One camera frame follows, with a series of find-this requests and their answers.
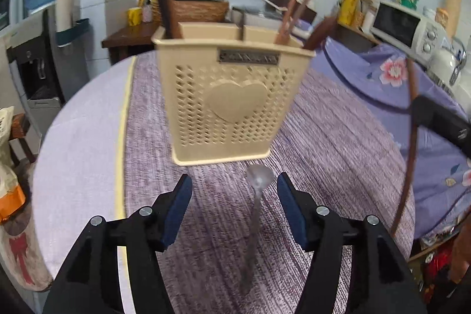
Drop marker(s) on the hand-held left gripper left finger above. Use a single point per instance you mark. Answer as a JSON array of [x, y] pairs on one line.
[[180, 207]]

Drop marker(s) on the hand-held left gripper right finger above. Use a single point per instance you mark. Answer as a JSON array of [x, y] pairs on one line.
[[291, 211]]

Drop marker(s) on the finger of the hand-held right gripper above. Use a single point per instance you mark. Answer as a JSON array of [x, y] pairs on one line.
[[441, 122]]

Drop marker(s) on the beige plastic utensil holder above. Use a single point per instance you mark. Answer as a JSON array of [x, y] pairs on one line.
[[198, 115]]

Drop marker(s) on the white kettle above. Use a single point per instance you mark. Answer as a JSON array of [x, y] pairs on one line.
[[447, 62]]

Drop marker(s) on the white microwave oven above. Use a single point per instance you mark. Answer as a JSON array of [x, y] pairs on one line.
[[397, 23]]

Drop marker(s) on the wooden counter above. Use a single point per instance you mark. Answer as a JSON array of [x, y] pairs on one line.
[[353, 32]]

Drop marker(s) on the yellow package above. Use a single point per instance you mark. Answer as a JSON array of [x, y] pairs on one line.
[[349, 1]]

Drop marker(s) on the white sack red bow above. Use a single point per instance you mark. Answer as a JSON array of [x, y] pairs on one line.
[[22, 255]]

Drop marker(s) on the printed snack bag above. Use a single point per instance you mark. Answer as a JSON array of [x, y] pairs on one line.
[[9, 167]]

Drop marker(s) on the dark wooden side table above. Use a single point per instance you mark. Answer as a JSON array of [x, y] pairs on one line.
[[125, 38]]

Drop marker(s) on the wooden chair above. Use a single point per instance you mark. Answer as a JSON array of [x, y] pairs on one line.
[[20, 126]]

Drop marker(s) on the small patterned pump bottle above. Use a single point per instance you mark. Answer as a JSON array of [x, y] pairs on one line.
[[147, 14]]

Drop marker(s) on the yellow cup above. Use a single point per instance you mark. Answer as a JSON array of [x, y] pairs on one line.
[[134, 16]]

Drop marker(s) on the woven basket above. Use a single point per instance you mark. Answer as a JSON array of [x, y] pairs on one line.
[[202, 10]]

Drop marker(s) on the water dispenser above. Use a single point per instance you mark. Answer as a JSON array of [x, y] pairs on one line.
[[33, 71]]

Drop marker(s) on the teal roll holder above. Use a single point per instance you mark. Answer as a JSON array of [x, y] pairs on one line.
[[79, 32]]

